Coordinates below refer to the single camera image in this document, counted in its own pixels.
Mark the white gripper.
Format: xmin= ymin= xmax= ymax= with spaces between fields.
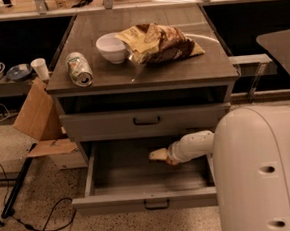
xmin=148 ymin=141 xmax=184 ymax=163

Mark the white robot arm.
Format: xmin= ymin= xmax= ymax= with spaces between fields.
xmin=149 ymin=104 xmax=290 ymax=231

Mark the open grey middle drawer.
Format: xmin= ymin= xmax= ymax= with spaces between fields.
xmin=73 ymin=137 xmax=217 ymax=216

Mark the white ceramic bowl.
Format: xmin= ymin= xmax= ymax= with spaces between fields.
xmin=96 ymin=33 xmax=128 ymax=64

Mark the brown cardboard box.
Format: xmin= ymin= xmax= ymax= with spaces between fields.
xmin=13 ymin=78 xmax=88 ymax=169

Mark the grey drawer cabinet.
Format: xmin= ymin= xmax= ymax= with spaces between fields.
xmin=47 ymin=3 xmax=239 ymax=158

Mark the white paper cup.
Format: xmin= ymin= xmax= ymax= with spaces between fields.
xmin=31 ymin=58 xmax=50 ymax=80

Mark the yellow brown chip bag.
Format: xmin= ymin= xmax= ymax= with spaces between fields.
xmin=116 ymin=23 xmax=205 ymax=65

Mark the black left table leg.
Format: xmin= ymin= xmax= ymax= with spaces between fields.
xmin=1 ymin=157 xmax=33 ymax=219

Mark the blue patterned bowl right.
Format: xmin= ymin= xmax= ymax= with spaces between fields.
xmin=6 ymin=64 xmax=33 ymax=82

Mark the closed grey upper drawer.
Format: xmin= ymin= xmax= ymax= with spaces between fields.
xmin=60 ymin=102 xmax=230 ymax=142

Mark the green white soda can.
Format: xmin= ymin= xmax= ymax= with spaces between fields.
xmin=65 ymin=52 xmax=93 ymax=87

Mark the red apple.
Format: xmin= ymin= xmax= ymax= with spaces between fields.
xmin=166 ymin=157 xmax=179 ymax=166

